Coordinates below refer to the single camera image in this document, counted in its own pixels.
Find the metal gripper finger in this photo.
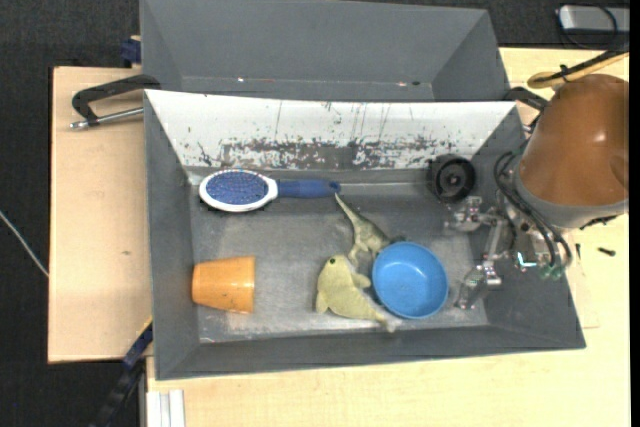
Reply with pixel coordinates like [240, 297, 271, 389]
[442, 196, 497, 233]
[452, 262, 504, 311]

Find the black round ribbed cap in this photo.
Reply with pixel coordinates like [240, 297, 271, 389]
[427, 153, 478, 203]

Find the blue plastic bowl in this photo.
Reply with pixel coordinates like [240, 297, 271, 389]
[370, 240, 450, 321]

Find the green toy dinosaur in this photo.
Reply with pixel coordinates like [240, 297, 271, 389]
[333, 192, 397, 267]

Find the pale green plush whale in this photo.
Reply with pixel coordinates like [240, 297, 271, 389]
[314, 254, 404, 334]

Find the grey metal bin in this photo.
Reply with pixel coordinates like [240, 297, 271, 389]
[138, 0, 587, 381]

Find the blue and white hairbrush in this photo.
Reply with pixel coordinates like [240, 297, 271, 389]
[198, 168, 342, 214]

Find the orange plastic cup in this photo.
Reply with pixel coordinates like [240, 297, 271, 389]
[191, 255, 257, 315]

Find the pale wood board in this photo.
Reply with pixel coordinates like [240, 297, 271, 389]
[47, 66, 154, 364]

